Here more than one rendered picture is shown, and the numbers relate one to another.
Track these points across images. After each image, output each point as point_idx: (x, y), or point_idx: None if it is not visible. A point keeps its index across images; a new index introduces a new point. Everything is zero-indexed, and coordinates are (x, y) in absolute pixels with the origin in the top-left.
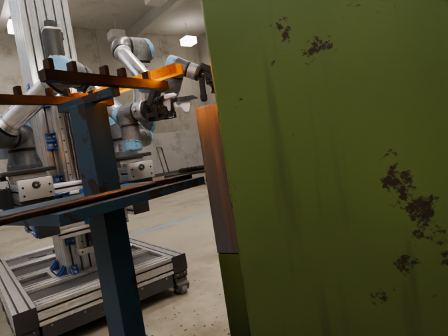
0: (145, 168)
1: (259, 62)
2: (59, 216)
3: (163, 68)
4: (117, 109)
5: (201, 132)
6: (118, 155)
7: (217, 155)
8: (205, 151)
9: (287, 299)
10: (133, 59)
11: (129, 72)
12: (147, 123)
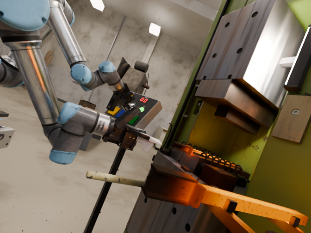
0: (3, 138)
1: None
2: None
3: (300, 217)
4: (76, 111)
5: (201, 211)
6: None
7: (201, 231)
8: (195, 227)
9: None
10: (71, 33)
11: (60, 41)
12: (17, 79)
